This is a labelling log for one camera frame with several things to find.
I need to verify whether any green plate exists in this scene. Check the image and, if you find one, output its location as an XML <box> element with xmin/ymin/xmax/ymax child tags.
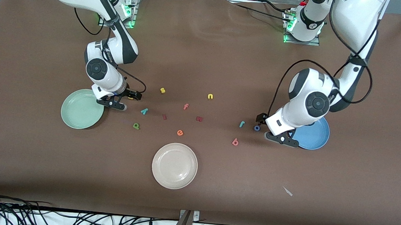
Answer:
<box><xmin>60</xmin><ymin>87</ymin><xmax>106</xmax><ymax>131</ymax></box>

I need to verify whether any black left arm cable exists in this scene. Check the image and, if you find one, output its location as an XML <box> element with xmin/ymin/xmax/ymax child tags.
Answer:
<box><xmin>269</xmin><ymin>0</ymin><xmax>379</xmax><ymax>121</ymax></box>

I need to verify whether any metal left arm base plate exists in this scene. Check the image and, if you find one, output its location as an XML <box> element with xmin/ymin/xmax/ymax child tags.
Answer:
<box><xmin>281</xmin><ymin>9</ymin><xmax>322</xmax><ymax>46</ymax></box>

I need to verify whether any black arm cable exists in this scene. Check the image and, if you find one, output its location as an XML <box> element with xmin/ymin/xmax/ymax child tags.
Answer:
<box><xmin>269</xmin><ymin>0</ymin><xmax>379</xmax><ymax>121</ymax></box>
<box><xmin>69</xmin><ymin>8</ymin><xmax>152</xmax><ymax>95</ymax></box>

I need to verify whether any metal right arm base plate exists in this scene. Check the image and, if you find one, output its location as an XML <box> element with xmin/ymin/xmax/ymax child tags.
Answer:
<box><xmin>98</xmin><ymin>0</ymin><xmax>139</xmax><ymax>29</ymax></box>

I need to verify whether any beige plate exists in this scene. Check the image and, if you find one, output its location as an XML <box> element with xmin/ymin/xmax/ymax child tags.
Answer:
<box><xmin>150</xmin><ymin>141</ymin><xmax>200</xmax><ymax>191</ymax></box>

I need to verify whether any tangled black cable bundle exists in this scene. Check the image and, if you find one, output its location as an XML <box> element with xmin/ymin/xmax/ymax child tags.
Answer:
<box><xmin>0</xmin><ymin>188</ymin><xmax>181</xmax><ymax>225</ymax></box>

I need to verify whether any thin black base cable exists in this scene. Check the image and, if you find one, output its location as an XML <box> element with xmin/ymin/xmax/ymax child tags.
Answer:
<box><xmin>234</xmin><ymin>0</ymin><xmax>293</xmax><ymax>22</ymax></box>

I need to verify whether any blue plate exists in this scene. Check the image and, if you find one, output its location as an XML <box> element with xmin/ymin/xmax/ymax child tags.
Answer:
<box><xmin>292</xmin><ymin>114</ymin><xmax>331</xmax><ymax>151</ymax></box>

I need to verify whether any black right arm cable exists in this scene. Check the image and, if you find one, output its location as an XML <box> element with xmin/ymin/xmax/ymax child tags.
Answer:
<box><xmin>69</xmin><ymin>8</ymin><xmax>152</xmax><ymax>95</ymax></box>

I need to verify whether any brown table cover mat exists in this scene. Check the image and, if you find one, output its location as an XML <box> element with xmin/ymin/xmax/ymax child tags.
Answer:
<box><xmin>0</xmin><ymin>0</ymin><xmax>401</xmax><ymax>225</ymax></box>

